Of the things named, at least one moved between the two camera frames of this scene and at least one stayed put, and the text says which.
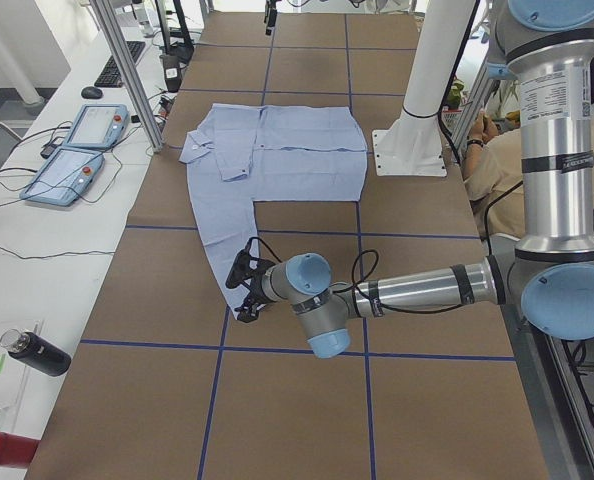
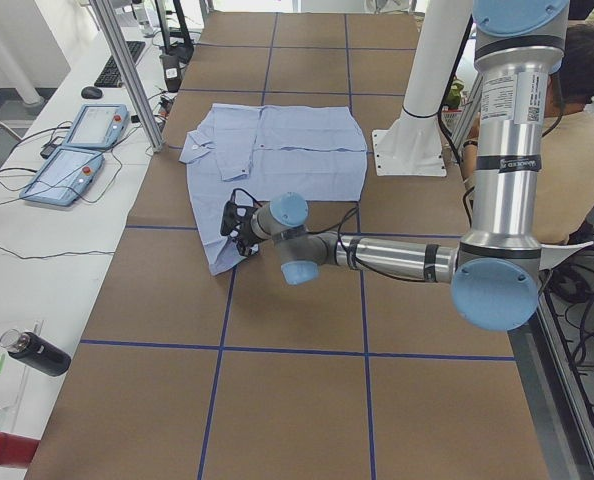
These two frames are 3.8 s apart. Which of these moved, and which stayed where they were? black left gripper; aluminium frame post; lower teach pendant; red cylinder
Moved: black left gripper
Stayed: red cylinder; aluminium frame post; lower teach pendant
